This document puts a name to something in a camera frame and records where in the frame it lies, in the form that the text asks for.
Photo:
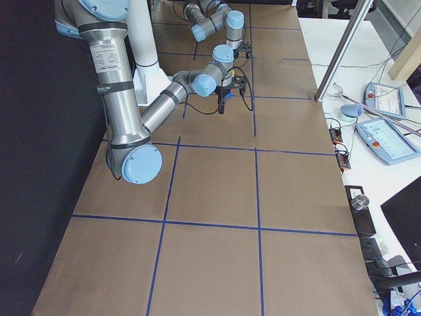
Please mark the black monitor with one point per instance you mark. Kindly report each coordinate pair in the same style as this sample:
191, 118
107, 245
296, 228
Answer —
402, 211

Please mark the aluminium frame post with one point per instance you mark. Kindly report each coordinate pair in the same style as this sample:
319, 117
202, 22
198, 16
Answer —
360, 13

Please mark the white pole base plate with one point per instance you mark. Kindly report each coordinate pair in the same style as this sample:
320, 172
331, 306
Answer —
149, 82

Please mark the blue cup on tape roll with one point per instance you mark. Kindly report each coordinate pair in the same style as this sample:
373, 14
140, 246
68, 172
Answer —
350, 112

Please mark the black box under cup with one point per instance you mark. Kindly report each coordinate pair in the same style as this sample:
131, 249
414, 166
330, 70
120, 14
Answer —
362, 219

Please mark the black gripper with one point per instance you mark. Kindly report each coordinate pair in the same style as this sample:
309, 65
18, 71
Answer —
222, 91
237, 51

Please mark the reacher grabber stick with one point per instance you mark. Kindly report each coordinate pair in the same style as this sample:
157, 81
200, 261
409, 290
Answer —
341, 94

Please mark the teach pendant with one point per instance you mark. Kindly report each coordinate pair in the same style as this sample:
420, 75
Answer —
386, 141
385, 99

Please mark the near teach pendant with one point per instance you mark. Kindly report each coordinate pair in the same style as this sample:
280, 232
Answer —
386, 141

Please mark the far teach pendant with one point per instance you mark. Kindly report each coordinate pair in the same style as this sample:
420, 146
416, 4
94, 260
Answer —
385, 99

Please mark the metal cup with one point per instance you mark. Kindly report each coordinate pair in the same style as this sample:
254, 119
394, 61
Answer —
360, 202

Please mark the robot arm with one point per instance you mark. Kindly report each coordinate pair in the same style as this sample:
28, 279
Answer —
102, 24
209, 17

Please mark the orange black connector far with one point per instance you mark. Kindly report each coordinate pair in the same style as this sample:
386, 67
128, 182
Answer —
336, 135

